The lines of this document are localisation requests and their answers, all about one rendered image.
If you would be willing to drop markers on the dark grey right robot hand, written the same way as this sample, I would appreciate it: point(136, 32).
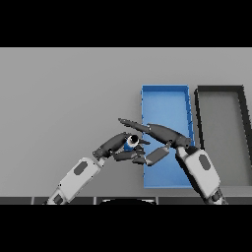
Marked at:
point(162, 133)

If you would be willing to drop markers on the dark grey bin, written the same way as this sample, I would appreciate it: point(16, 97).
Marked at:
point(223, 134)

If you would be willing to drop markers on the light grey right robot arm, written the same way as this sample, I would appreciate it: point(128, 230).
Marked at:
point(202, 174)

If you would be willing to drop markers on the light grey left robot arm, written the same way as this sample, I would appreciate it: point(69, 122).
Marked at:
point(77, 175)

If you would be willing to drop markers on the blue bin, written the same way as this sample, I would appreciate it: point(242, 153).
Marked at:
point(165, 108)

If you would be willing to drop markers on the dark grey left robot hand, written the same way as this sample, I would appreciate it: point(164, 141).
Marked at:
point(113, 144)

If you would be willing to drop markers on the blue pipe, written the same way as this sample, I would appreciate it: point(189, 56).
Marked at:
point(131, 142)

